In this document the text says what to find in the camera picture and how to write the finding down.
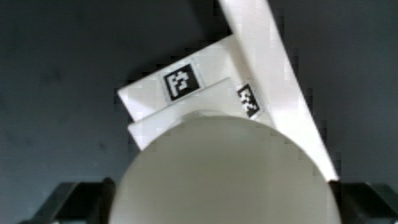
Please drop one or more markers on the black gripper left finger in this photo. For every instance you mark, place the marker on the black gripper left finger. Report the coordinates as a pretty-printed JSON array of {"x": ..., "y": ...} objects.
[{"x": 76, "y": 204}]

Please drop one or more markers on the white U-shaped fence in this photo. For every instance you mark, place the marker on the white U-shaped fence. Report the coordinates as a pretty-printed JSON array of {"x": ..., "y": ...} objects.
[{"x": 255, "y": 33}]

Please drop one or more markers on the white lamp bulb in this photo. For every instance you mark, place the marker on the white lamp bulb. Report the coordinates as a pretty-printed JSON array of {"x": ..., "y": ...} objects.
[{"x": 222, "y": 174}]

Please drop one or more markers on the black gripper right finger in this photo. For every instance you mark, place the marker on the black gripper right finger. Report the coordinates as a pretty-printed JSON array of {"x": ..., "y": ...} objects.
[{"x": 366, "y": 202}]

